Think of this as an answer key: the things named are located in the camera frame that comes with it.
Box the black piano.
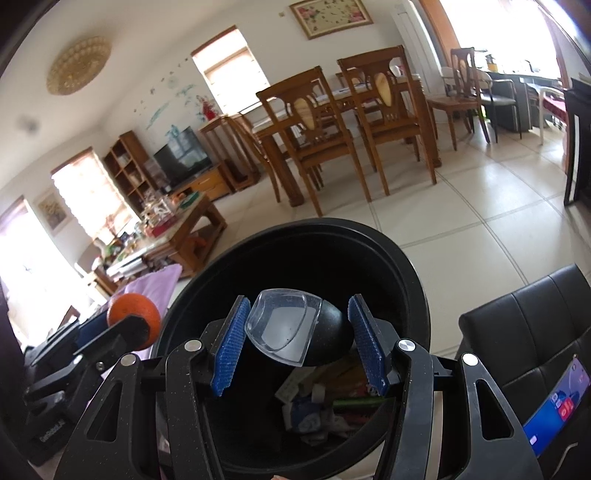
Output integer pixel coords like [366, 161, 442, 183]
[563, 78, 591, 206]

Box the black egg-shaped object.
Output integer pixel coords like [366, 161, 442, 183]
[304, 301, 353, 367]

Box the white standing air conditioner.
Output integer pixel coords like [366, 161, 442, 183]
[392, 0, 445, 95]

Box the wooden dining chair left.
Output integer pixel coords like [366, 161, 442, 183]
[256, 66, 372, 216]

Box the black leather seat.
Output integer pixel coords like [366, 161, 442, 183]
[458, 264, 590, 479]

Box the wooden coffee table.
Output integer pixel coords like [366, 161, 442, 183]
[95, 192, 228, 296]

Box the tall wooden plant stand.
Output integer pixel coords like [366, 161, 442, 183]
[198, 115, 260, 193]

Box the ceiling lamp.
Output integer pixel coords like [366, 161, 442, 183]
[46, 36, 111, 96]

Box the wooden chair by doorway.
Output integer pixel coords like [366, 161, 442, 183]
[427, 47, 491, 151]

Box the clear plastic tray packaging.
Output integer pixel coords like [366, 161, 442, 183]
[245, 289, 322, 367]

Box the wooden bookshelf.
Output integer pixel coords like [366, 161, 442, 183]
[101, 131, 157, 215]

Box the framed sunflower picture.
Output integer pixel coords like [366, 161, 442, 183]
[34, 188, 72, 236]

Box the framed floral picture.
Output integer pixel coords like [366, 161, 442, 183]
[290, 0, 374, 40]

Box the black trash bin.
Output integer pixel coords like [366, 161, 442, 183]
[152, 217, 431, 479]

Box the flat screen television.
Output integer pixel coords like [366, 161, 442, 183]
[153, 125, 213, 187]

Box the wooden dining chair right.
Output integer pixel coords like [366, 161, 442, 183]
[338, 45, 439, 195]

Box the wooden dining table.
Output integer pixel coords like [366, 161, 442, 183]
[251, 73, 443, 209]

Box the orange fruit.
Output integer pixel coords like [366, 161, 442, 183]
[106, 292, 161, 350]

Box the wooden tv cabinet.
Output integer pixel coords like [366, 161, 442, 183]
[169, 165, 235, 201]

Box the purple tablecloth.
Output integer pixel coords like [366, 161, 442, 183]
[107, 264, 182, 360]

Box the smartphone with lit screen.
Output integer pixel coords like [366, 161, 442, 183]
[523, 355, 590, 457]

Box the wooden dining chair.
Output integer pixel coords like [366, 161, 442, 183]
[338, 45, 439, 195]
[256, 66, 372, 216]

